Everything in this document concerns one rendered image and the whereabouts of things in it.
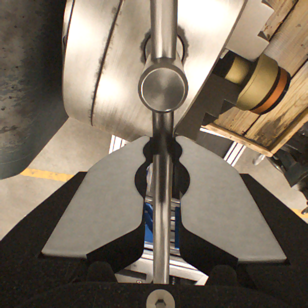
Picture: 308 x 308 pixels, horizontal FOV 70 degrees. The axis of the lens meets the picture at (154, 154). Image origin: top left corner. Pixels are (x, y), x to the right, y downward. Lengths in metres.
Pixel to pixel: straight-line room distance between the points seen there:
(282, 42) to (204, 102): 0.33
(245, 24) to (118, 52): 0.19
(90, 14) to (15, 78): 0.10
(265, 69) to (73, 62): 0.25
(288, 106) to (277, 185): 1.55
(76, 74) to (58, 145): 1.78
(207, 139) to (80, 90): 1.28
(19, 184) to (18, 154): 2.22
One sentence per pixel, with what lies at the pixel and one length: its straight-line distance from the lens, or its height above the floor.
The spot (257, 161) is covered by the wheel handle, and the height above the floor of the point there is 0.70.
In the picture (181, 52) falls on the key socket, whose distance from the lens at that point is 0.21.
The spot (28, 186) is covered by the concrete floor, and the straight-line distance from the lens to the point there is 2.52.
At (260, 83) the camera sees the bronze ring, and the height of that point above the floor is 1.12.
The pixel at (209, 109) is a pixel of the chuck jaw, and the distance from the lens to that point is 0.31.
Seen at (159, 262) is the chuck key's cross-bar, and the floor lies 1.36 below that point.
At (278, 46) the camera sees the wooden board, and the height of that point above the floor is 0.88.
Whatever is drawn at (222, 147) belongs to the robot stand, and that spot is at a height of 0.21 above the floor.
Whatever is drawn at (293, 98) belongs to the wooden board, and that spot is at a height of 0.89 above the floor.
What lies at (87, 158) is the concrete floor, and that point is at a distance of 1.97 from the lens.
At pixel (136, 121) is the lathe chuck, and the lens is 0.24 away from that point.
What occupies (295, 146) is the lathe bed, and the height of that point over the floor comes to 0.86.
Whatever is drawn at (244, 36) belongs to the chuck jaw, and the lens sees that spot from 0.34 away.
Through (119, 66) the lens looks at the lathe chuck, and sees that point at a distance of 0.21.
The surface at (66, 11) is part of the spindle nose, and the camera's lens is 0.27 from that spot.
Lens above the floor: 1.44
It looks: 53 degrees down
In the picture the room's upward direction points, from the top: 172 degrees counter-clockwise
